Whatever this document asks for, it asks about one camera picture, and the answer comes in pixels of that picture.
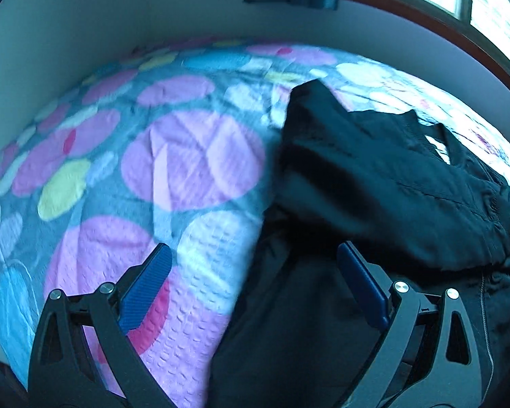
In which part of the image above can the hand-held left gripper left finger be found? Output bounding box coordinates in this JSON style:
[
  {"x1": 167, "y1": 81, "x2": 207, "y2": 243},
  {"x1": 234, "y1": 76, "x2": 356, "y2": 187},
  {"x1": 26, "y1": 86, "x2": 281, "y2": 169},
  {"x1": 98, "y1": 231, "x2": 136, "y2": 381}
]
[{"x1": 28, "y1": 243, "x2": 175, "y2": 408}]

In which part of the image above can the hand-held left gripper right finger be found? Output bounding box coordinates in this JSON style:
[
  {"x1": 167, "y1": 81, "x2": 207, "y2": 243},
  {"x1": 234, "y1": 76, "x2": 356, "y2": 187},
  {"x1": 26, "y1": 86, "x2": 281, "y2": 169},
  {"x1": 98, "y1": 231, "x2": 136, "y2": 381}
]
[{"x1": 337, "y1": 241, "x2": 494, "y2": 408}]

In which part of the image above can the black jacket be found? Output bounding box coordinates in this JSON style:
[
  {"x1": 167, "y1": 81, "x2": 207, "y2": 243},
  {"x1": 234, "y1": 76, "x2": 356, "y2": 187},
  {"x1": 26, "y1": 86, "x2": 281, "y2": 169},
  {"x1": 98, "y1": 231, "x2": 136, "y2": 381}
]
[{"x1": 206, "y1": 80, "x2": 510, "y2": 408}]

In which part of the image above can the dotted colourful bed blanket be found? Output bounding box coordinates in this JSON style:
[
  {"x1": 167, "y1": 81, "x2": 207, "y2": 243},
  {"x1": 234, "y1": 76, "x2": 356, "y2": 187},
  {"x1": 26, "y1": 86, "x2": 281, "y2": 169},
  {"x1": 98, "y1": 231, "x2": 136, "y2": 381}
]
[{"x1": 0, "y1": 38, "x2": 510, "y2": 408}]

